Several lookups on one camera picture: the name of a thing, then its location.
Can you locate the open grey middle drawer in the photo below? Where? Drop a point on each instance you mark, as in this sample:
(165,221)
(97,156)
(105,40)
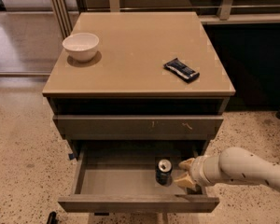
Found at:
(120,177)

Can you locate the metal shelf frame background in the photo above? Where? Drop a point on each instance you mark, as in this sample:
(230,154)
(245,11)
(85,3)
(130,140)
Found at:
(211,12)

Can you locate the dark blue snack wrapper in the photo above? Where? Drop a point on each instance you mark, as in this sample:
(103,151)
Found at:
(181,70)

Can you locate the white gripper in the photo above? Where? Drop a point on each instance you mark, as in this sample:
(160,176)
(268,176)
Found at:
(197,172)

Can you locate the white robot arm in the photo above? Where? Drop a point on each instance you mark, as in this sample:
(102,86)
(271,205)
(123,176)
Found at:
(233,166)

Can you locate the grey drawer cabinet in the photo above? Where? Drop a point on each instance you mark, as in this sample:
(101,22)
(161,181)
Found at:
(127,78)

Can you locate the blue pepsi can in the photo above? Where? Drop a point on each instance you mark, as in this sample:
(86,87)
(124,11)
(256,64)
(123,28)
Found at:
(163,171)

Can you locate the closed grey top drawer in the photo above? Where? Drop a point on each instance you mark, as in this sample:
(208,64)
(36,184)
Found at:
(88,127)

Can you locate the black object floor corner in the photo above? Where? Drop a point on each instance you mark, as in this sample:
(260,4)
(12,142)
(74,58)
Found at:
(52,219)

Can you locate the white ceramic bowl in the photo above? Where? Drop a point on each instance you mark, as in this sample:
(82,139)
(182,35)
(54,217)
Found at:
(82,46)

